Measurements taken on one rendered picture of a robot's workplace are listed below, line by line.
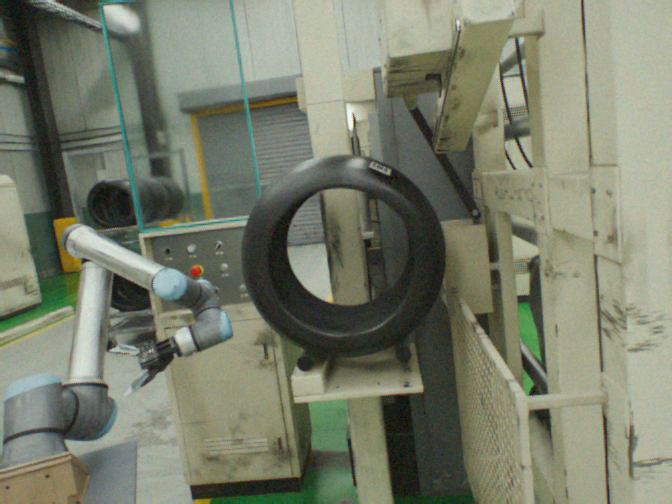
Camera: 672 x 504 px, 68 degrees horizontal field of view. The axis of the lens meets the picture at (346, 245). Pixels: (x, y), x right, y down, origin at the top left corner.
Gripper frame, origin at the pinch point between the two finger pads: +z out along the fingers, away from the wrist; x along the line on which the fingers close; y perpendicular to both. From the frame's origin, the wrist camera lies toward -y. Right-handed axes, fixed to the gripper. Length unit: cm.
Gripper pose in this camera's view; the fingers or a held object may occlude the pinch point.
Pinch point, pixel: (115, 374)
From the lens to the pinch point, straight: 171.9
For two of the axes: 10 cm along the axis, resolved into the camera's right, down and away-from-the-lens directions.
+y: 0.8, -4.5, -8.9
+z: -9.0, 3.6, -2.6
